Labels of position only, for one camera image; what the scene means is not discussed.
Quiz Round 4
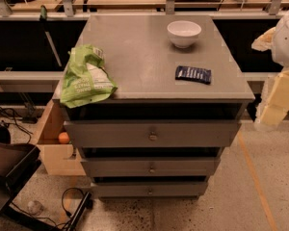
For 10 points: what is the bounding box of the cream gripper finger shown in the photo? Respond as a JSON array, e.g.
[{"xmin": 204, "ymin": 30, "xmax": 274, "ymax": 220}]
[{"xmin": 259, "ymin": 68, "xmax": 289, "ymax": 126}]

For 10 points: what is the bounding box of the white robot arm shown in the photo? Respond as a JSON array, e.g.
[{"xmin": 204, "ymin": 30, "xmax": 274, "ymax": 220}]
[{"xmin": 251, "ymin": 10, "xmax": 289, "ymax": 130}]

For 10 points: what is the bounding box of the grey drawer cabinet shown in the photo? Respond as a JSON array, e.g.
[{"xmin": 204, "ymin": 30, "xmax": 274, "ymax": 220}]
[{"xmin": 52, "ymin": 13, "xmax": 256, "ymax": 199}]

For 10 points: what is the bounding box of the grey middle drawer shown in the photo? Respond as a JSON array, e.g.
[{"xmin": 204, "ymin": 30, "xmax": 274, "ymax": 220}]
[{"xmin": 81, "ymin": 157, "xmax": 220, "ymax": 177}]

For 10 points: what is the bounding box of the grey bottom drawer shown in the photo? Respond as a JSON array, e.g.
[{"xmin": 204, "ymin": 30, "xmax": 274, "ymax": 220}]
[{"xmin": 91, "ymin": 182, "xmax": 208, "ymax": 198}]

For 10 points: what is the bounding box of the dark blue snack packet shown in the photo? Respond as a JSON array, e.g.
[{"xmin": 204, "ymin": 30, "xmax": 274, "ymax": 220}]
[{"xmin": 175, "ymin": 65, "xmax": 212, "ymax": 85}]

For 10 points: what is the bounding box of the white ceramic bowl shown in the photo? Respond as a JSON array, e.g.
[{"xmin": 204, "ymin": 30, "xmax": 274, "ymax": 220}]
[{"xmin": 167, "ymin": 20, "xmax": 201, "ymax": 48}]

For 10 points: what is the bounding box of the green chip bag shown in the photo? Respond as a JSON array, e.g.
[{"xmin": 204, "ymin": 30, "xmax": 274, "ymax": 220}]
[{"xmin": 60, "ymin": 44, "xmax": 118, "ymax": 109}]

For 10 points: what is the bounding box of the orange ball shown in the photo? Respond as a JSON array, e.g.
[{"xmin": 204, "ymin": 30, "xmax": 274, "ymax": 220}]
[{"xmin": 58, "ymin": 132, "xmax": 70, "ymax": 144}]

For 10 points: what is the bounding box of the wooden box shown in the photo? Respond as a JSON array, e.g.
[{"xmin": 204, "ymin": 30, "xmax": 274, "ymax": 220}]
[{"xmin": 34, "ymin": 100, "xmax": 85, "ymax": 176}]

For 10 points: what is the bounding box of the black bin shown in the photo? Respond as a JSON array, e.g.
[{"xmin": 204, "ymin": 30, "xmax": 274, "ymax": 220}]
[{"xmin": 0, "ymin": 125, "xmax": 40, "ymax": 216}]

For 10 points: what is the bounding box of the green handled tool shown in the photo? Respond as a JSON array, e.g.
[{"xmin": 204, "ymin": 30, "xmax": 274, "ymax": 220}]
[{"xmin": 39, "ymin": 5, "xmax": 63, "ymax": 67}]

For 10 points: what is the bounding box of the metal rail frame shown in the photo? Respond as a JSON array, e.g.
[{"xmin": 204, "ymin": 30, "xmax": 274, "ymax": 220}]
[{"xmin": 0, "ymin": 0, "xmax": 289, "ymax": 21}]

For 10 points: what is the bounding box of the black floor cable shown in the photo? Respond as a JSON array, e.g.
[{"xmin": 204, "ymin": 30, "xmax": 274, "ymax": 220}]
[{"xmin": 9, "ymin": 187, "xmax": 94, "ymax": 231}]

